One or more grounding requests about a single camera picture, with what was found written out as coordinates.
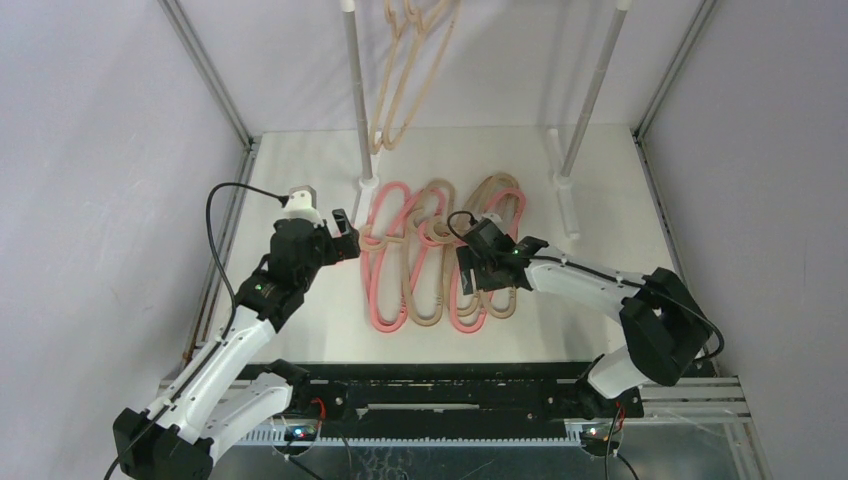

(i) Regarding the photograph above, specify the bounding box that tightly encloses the right white rack foot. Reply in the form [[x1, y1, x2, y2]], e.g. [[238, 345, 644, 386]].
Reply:
[[546, 128, 581, 240]]

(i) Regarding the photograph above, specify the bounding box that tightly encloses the left black cable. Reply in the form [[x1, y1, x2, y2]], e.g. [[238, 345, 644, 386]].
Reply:
[[203, 182, 290, 326]]

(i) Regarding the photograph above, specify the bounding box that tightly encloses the left aluminium frame post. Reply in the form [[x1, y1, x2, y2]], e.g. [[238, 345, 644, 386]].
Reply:
[[158, 0, 253, 149]]

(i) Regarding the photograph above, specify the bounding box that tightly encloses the left grey rack pole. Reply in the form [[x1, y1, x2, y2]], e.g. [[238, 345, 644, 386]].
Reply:
[[340, 0, 371, 173]]

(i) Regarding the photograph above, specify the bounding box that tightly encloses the grey rack pole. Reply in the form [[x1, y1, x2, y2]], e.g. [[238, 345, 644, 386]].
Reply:
[[557, 0, 633, 183], [340, 0, 371, 173]]

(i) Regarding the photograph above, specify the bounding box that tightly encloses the aluminium frame post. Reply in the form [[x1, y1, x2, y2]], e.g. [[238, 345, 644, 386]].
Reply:
[[632, 0, 720, 144], [158, 0, 253, 149]]

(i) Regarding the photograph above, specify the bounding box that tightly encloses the circuit board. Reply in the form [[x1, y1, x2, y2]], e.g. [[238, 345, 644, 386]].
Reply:
[[272, 398, 327, 456], [580, 409, 626, 458]]

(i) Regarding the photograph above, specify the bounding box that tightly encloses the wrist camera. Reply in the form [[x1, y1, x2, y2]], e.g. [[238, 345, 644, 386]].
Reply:
[[481, 212, 508, 233], [281, 185, 322, 226]]

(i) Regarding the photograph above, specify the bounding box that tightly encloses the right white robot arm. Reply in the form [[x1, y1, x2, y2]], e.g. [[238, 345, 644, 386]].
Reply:
[[459, 219, 718, 416]]

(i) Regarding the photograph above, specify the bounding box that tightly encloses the black cable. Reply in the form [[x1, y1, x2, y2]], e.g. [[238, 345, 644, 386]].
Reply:
[[446, 210, 726, 363], [203, 182, 290, 326]]

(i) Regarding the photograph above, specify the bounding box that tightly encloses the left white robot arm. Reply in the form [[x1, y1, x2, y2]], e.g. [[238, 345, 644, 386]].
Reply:
[[107, 209, 360, 479]]

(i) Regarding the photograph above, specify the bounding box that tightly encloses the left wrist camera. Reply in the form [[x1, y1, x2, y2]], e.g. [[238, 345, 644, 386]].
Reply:
[[281, 185, 322, 226]]

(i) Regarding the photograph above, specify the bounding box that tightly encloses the right circuit board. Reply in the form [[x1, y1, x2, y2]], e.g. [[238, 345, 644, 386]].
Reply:
[[580, 409, 626, 458]]

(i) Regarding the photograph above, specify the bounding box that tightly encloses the left circuit board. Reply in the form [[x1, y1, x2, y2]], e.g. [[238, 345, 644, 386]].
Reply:
[[272, 398, 327, 456]]

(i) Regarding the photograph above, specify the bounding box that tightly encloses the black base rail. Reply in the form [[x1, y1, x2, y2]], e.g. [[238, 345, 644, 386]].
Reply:
[[273, 361, 645, 441]]

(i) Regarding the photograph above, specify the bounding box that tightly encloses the right black cable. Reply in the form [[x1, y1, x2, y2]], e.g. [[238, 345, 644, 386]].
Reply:
[[446, 210, 726, 363]]

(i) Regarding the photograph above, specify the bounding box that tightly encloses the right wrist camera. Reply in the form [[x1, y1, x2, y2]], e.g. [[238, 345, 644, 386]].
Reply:
[[481, 212, 508, 233]]

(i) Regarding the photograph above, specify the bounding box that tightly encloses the right aluminium frame post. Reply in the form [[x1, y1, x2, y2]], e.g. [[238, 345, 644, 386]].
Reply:
[[632, 0, 720, 144]]

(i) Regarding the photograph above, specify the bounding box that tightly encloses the right grey rack pole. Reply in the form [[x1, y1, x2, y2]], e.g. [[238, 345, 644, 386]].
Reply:
[[557, 0, 633, 183]]

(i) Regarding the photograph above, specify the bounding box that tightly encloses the beige hanger middle table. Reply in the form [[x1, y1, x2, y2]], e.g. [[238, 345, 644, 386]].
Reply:
[[442, 173, 526, 334]]

